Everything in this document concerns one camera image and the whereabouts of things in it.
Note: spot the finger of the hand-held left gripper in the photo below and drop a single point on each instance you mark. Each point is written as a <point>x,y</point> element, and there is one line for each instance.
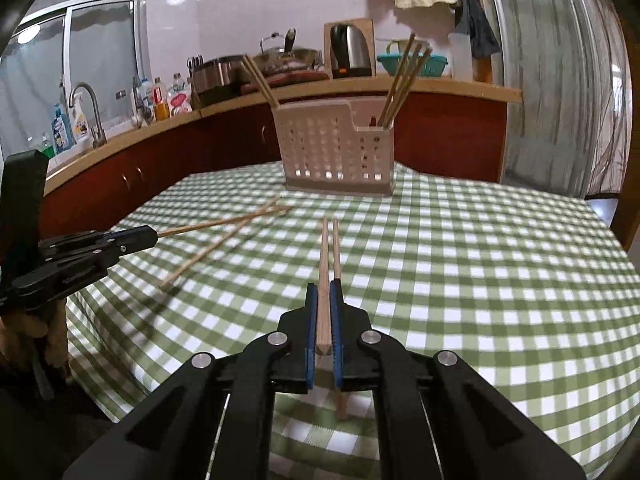
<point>65,277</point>
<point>110,241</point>

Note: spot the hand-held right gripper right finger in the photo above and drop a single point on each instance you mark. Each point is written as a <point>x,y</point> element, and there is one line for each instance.
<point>336,335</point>

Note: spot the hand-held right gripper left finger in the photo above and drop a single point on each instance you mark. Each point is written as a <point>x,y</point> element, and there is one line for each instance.
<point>311,335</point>

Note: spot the wooden chopstick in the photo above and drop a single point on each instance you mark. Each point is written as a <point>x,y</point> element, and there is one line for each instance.
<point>324,285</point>
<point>265,206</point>
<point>393,85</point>
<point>259,82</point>
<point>411,85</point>
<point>402,85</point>
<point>215,223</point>
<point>265,82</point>
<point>210,255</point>
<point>336,250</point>

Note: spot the beige perforated utensil holder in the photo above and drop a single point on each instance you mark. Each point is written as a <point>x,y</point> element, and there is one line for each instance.
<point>320,150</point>

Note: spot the person's left hand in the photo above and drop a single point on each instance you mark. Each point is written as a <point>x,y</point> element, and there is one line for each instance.
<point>30,332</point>

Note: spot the blue detergent bottle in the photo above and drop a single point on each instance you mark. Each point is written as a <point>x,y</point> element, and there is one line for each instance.
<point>62,132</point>

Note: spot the white spray bottle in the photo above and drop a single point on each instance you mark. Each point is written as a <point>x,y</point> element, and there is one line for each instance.
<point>80,122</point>

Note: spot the steel kitchen faucet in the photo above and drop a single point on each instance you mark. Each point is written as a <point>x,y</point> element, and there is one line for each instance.
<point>96,110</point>

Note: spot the green checked tablecloth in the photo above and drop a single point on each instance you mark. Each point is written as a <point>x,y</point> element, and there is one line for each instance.
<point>450,285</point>

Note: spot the orange oil bottle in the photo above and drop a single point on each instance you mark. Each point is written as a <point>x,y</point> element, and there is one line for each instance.
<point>161,107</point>

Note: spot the white plastic bottle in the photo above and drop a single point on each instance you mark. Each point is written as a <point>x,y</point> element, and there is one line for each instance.
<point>144,97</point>

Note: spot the red white seasoning bag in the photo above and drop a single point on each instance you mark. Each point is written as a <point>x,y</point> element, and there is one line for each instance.
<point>180,102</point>

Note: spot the kitchen window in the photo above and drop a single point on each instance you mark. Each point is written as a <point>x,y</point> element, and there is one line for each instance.
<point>100,60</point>

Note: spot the clear capped bottle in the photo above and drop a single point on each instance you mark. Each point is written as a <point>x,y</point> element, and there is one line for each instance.
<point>176,80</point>

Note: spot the steel rice cooker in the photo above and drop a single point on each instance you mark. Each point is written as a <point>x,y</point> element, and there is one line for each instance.
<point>215,80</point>

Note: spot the kitchen counter red cabinets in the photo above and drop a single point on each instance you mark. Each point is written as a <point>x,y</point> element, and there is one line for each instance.
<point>450,125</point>

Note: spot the red induction cooker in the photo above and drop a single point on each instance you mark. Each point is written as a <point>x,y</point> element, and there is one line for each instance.
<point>295,80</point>

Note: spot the steel pot lid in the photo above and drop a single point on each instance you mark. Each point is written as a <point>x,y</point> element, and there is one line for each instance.
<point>275,46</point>

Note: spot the steel wok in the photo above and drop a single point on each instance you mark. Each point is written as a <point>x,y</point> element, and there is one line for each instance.
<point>302,60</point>

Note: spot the black steel electric kettle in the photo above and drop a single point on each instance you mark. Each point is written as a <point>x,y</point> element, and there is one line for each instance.
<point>350,52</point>

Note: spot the teal plastic colander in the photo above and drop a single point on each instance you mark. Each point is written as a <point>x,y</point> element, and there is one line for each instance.
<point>435,66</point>

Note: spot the wooden cutting board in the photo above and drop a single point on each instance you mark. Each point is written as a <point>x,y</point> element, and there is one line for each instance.
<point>372,45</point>

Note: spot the translucent plastic cup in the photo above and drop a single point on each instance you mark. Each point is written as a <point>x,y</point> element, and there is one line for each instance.
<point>460,60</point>

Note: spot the curtained sliding glass door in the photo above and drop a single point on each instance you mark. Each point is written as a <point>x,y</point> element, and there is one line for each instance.
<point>550,85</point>

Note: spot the dark hanging cloth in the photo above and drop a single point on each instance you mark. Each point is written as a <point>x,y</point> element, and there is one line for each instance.
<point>475,20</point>

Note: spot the wooden door frame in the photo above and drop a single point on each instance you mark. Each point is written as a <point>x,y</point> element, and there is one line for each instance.
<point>627,220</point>

